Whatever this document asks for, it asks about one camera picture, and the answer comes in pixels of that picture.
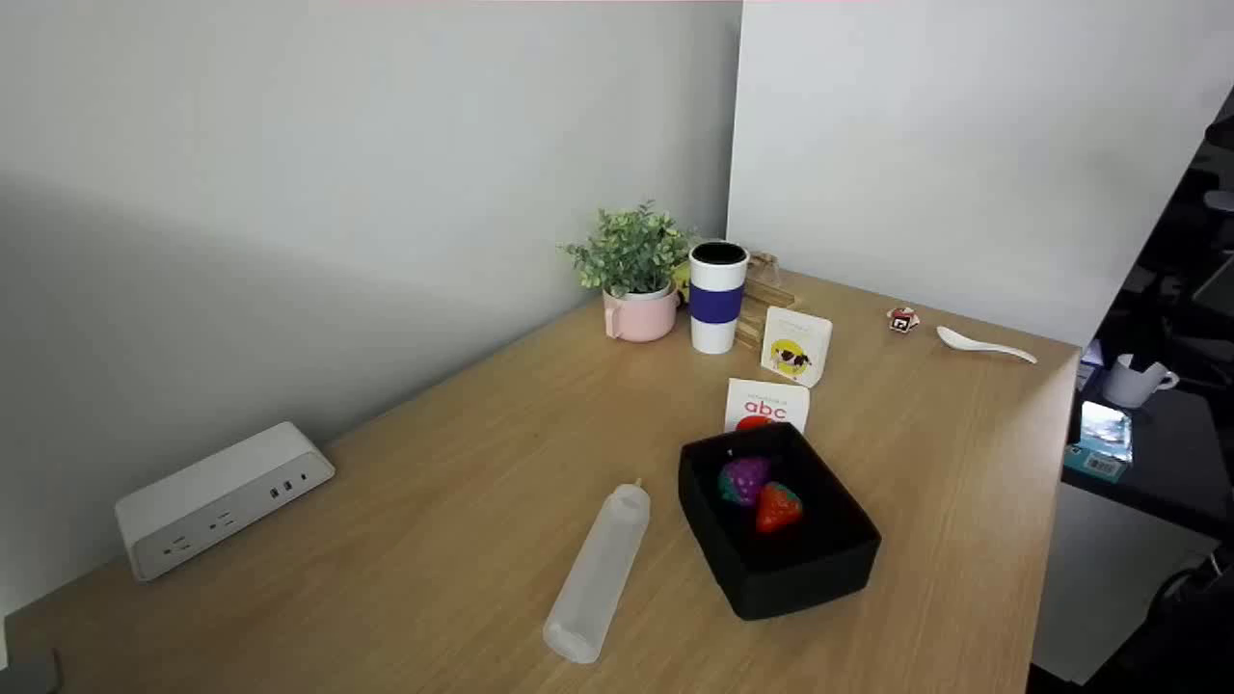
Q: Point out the red candy wrapper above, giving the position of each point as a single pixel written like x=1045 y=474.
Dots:
x=905 y=321

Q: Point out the small wooden crate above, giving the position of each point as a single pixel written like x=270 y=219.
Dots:
x=765 y=290

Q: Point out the white power strip box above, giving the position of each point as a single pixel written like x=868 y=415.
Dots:
x=218 y=494

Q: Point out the purple toy grapes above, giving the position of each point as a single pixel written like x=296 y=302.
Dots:
x=743 y=479

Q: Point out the white yellow emoji card stack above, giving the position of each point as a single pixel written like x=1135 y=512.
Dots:
x=796 y=348

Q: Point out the dark side table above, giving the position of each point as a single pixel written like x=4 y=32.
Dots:
x=1178 y=462

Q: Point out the white plastic spoon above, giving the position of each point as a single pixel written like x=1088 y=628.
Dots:
x=957 y=340

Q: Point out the green plant pink pot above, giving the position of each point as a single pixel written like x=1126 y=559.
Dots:
x=638 y=257

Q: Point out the white cup blue sleeve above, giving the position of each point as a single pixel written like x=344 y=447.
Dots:
x=718 y=302

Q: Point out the black rectangular box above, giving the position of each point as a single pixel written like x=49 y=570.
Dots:
x=783 y=579

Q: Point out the black office chair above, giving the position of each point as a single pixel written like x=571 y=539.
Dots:
x=1183 y=638

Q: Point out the red toy strawberry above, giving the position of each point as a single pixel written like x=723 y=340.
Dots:
x=777 y=510

